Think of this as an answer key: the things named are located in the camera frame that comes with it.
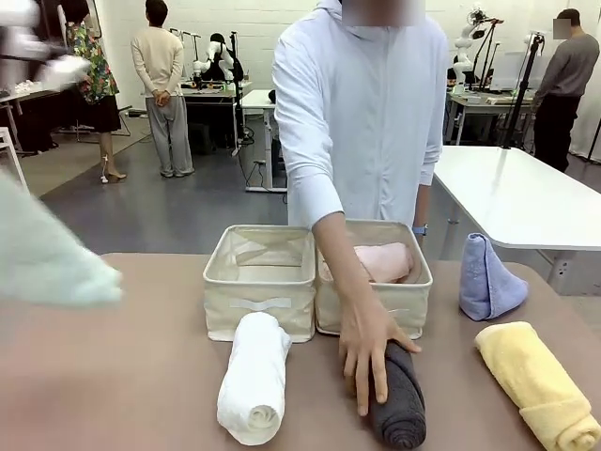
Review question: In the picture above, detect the white rolled towel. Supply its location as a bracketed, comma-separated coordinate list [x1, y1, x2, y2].
[215, 311, 293, 446]

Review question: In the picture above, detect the dark gray towel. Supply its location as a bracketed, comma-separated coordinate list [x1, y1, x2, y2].
[365, 340, 428, 448]

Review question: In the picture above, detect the person's left forearm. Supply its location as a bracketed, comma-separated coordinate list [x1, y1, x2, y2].
[411, 181, 431, 250]

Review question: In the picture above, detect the white background robot, black head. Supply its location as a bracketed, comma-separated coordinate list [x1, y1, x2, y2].
[190, 31, 246, 88]

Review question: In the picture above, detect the lavender blue cone-folded towel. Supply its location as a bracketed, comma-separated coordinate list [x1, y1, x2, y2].
[458, 232, 530, 322]

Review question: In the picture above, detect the pink rolled towel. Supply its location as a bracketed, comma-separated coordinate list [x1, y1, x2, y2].
[352, 241, 417, 285]

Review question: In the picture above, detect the person's right forearm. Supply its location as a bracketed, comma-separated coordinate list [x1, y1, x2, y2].
[311, 210, 378, 325]

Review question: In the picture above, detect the person in pale lab coat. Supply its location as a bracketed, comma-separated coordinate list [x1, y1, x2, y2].
[271, 0, 451, 230]

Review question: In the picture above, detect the background workbench with robot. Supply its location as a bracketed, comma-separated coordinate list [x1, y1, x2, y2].
[180, 80, 254, 152]

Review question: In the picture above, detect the yellow towel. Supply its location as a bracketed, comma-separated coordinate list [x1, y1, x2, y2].
[473, 320, 601, 451]

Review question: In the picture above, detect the person's right hand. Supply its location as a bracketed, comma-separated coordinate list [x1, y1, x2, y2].
[337, 299, 423, 417]

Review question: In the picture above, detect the person in cream sweater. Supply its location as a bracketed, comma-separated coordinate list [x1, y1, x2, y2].
[130, 0, 196, 179]

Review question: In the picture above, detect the beige fabric bin with handle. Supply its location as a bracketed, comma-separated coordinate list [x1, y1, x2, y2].
[202, 224, 318, 343]

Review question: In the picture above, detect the person in gray sweater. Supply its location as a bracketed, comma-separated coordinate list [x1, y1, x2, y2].
[532, 8, 601, 174]

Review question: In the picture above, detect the white standing desk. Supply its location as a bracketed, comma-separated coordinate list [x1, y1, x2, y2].
[239, 87, 290, 194]

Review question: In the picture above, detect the large white table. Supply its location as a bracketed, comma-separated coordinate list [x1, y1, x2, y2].
[431, 145, 601, 297]

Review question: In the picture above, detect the woman in floral dress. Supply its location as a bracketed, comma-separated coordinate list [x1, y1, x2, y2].
[64, 0, 129, 185]

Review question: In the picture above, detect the mint green towel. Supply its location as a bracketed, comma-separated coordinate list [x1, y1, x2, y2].
[0, 168, 124, 307]

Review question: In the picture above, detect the black background tripod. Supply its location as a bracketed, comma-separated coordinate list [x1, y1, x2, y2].
[496, 31, 547, 151]

